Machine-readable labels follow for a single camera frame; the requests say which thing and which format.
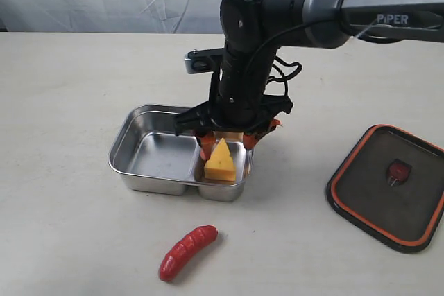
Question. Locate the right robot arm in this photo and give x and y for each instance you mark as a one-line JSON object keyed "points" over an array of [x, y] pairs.
{"points": [[254, 30]]}

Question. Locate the red toy sausage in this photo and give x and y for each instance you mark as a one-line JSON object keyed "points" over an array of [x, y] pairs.
{"points": [[184, 250]]}

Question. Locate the yellow toy cheese wedge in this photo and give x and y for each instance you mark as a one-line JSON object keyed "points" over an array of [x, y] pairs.
{"points": [[220, 166]]}

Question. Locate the steel two-compartment lunch box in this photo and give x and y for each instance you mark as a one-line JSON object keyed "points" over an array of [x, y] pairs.
{"points": [[149, 156]]}

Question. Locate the dark lid with orange seal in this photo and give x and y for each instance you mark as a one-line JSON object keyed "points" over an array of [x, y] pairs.
{"points": [[390, 186]]}

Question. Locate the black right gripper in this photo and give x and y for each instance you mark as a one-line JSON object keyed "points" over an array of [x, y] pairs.
{"points": [[236, 102]]}

